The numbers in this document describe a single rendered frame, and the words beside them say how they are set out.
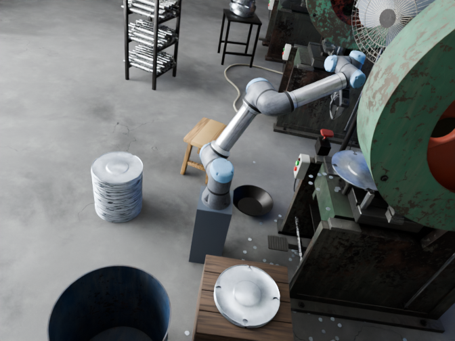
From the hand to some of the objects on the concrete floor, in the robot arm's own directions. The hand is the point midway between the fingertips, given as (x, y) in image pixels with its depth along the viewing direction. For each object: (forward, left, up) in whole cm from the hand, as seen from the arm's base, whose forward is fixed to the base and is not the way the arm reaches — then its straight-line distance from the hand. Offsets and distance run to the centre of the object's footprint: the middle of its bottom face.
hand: (333, 118), depth 187 cm
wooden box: (-36, -82, -85) cm, 123 cm away
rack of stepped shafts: (-137, +178, -85) cm, 240 cm away
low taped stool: (-65, +44, -86) cm, 116 cm away
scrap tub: (-87, -105, -85) cm, 161 cm away
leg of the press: (+37, -6, -85) cm, 93 cm away
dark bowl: (-28, +10, -85) cm, 90 cm away
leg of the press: (+37, -60, -85) cm, 110 cm away
